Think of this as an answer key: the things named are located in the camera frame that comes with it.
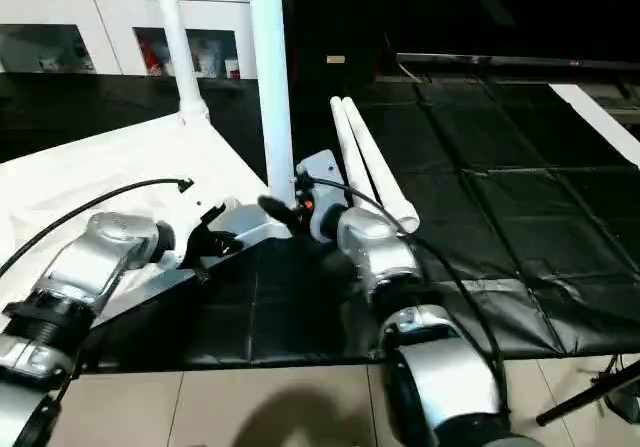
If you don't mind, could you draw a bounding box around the white plastic table top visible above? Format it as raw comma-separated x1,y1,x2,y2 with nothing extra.
0,112,301,328

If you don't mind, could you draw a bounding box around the black metal stand tube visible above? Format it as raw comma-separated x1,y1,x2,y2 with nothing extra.
535,360,640,428

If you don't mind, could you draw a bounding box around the black metal rail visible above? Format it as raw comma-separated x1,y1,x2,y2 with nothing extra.
395,53,640,76

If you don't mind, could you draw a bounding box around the black work mat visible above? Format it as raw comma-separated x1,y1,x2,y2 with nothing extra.
0,72,640,373

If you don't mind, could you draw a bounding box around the white edge strip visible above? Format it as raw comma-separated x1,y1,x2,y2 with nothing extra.
548,83,640,170

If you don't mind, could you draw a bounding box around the white plastic table leg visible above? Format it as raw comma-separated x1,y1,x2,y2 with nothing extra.
149,0,212,126
341,96,422,235
329,97,399,230
245,0,298,210

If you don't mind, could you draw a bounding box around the white glass-door cabinet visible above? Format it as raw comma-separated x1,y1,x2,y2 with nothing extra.
0,0,257,80

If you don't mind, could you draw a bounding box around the red bottle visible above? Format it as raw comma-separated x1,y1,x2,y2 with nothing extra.
141,39,161,76

